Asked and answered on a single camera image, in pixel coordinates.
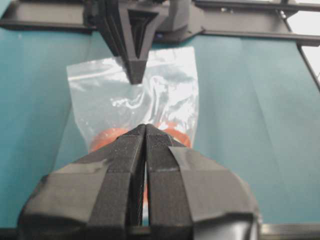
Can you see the clear zip bag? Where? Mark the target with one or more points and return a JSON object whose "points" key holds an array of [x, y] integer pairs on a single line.
{"points": [[102, 96]]}

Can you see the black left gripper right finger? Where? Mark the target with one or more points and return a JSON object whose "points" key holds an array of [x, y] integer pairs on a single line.
{"points": [[192, 197]]}

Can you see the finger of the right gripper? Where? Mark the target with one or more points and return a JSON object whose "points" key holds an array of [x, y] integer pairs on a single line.
{"points": [[128, 27]]}

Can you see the red tape roll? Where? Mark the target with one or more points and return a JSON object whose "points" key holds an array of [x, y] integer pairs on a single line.
{"points": [[106, 137], [171, 128]]}

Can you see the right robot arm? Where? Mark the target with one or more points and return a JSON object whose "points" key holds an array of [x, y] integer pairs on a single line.
{"points": [[178, 17]]}

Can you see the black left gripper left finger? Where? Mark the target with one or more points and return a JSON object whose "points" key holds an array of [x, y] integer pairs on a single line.
{"points": [[93, 198]]}

